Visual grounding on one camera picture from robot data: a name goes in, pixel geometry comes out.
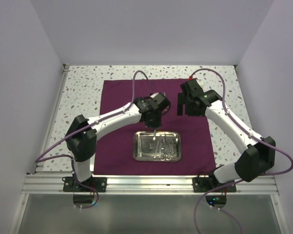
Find pointed steel tweezers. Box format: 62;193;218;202
152;129;157;141

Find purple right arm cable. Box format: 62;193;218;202
189;68;293;234

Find purple surgical cloth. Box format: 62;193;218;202
94;79;216;176

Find steel surgical scissors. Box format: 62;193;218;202
154;135;171;161

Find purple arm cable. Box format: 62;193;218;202
189;68;293;234
34;70;152;209

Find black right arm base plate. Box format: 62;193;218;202
192;174;237;193

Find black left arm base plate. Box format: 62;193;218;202
62;176;107;193

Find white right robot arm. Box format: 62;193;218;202
177;79;276;191

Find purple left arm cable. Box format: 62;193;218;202
34;70;152;209

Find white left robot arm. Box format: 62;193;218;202
65;93;171;192

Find aluminium table edge rail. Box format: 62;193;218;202
21;174;279;195

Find stainless steel instrument tray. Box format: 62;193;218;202
133;132;182;162

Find steel forceps with ring handles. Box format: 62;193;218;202
165;135;178;160

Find steel scalpel handle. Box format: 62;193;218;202
154;136;162;158

